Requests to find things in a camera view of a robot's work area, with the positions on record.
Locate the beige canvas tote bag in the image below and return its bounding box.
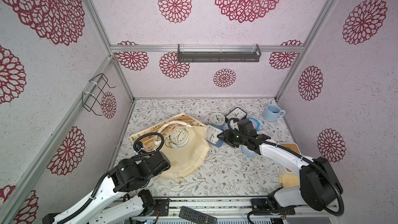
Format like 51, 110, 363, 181
130, 113, 210, 179

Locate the black remote control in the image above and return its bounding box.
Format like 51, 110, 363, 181
179, 206, 217, 224

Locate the pale blue rounded alarm clock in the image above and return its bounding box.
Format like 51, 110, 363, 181
240, 145, 257, 158

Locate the large blue square alarm clock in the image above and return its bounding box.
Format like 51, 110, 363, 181
205, 124, 223, 148

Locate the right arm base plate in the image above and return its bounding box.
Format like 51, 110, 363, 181
250, 198, 296, 216

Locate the blue twin bell alarm clock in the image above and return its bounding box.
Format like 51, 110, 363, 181
248, 118, 260, 131

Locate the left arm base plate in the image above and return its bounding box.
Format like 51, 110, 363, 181
139, 199, 171, 217

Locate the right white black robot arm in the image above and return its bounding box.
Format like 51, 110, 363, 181
217, 118, 345, 223

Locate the black square alarm clock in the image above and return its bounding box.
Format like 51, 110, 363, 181
225, 107, 247, 122

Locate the light blue mug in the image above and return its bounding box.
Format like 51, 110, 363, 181
262, 104, 286, 122

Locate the white wooden top box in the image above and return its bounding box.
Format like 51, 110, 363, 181
278, 143, 301, 174

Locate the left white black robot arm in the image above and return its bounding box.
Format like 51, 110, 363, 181
42, 133, 171, 224

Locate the black wire wall rack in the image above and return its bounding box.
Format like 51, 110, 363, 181
81, 73, 116, 116

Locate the yellow cloth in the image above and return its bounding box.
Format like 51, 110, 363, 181
279, 174, 300, 188

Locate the white twin bell alarm clock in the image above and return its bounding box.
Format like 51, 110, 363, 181
165, 128, 189, 148

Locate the white round alarm clock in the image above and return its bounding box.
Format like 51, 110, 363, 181
209, 113, 226, 128

